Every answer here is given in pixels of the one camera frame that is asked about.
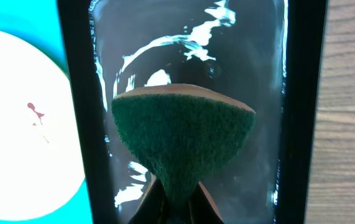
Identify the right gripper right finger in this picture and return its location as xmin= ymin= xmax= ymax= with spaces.
xmin=189 ymin=182 xmax=224 ymax=224

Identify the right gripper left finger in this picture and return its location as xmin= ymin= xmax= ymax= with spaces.
xmin=128 ymin=175 xmax=170 ymax=224

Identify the green scrub sponge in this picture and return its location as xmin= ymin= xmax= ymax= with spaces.
xmin=111 ymin=84 xmax=256 ymax=211

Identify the yellow green plate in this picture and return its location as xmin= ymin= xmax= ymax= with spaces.
xmin=0 ymin=26 xmax=86 ymax=222

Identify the black plastic tray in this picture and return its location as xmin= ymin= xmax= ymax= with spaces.
xmin=57 ymin=1 xmax=327 ymax=223

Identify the teal plastic tray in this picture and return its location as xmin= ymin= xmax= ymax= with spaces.
xmin=0 ymin=0 xmax=93 ymax=224

